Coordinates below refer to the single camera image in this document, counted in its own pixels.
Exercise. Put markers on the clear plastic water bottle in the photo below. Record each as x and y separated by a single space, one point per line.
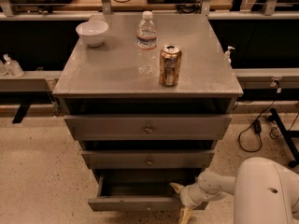
146 44

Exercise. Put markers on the grey top drawer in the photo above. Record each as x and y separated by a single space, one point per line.
147 127

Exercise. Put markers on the clear sanitizer bottle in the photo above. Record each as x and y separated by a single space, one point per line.
12 66

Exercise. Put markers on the white pump dispenser bottle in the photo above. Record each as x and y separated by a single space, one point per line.
227 53

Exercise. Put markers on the grey drawer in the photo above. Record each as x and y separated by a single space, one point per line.
140 189
147 127
147 159

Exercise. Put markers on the grey drawer cabinet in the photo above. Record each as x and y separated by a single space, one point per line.
106 81

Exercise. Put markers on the black stand leg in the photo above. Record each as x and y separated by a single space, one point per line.
288 136

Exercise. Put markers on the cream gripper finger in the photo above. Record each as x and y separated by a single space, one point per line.
185 215
177 187

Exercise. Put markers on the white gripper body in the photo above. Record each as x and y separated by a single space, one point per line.
189 196

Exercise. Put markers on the orange soda can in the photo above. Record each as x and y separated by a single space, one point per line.
170 61

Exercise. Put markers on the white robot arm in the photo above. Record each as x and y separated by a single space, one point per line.
264 192

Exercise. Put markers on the grey bottom drawer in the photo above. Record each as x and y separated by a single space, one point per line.
140 189

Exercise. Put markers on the grey middle drawer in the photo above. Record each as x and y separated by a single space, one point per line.
147 159

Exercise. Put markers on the white bowl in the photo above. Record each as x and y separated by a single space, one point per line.
93 33

